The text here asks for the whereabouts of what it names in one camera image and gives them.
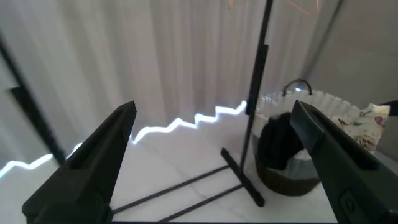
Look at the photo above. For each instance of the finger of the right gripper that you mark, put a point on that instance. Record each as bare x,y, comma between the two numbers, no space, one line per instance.
393,108

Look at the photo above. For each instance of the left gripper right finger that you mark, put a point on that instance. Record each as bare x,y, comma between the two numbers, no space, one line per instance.
370,193

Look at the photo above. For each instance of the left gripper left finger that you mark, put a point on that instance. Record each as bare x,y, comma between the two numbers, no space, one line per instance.
77,193

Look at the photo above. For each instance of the cream printed garment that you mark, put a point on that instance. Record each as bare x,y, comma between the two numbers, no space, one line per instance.
363,124

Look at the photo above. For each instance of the white laundry basket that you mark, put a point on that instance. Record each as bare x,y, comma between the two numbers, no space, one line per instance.
329,101

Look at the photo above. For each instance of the black clothes rack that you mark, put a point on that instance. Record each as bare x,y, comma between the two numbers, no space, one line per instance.
258,71

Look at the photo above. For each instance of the black garment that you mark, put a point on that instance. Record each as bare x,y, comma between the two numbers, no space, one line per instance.
276,143

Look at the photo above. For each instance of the white curtain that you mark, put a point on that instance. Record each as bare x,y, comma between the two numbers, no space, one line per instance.
124,46

